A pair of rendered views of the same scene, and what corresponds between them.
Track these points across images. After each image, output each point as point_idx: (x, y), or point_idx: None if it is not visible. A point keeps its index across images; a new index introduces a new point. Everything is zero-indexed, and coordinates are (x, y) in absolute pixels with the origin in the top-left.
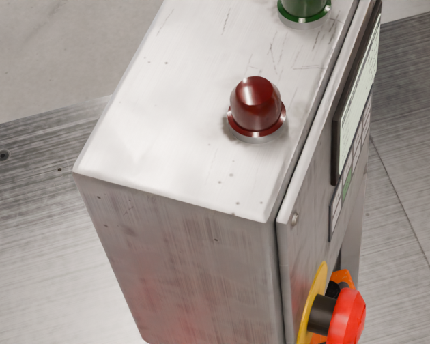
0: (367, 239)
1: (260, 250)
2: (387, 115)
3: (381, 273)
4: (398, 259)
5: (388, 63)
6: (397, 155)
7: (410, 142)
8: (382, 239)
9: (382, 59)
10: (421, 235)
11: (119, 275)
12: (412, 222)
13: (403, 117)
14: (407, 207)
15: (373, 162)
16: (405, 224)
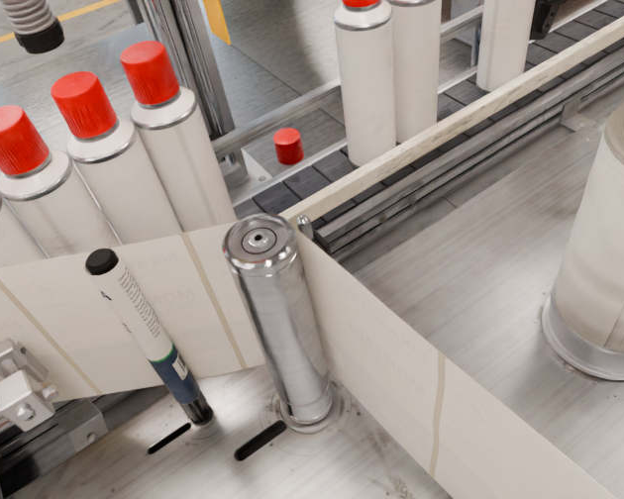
0: (239, 90)
1: None
2: (236, 28)
3: (257, 104)
4: (267, 93)
5: (229, 6)
6: (250, 44)
7: (258, 36)
8: (252, 87)
9: (225, 5)
10: (281, 76)
11: None
12: (272, 72)
13: (249, 26)
14: (265, 66)
15: (233, 51)
16: (267, 74)
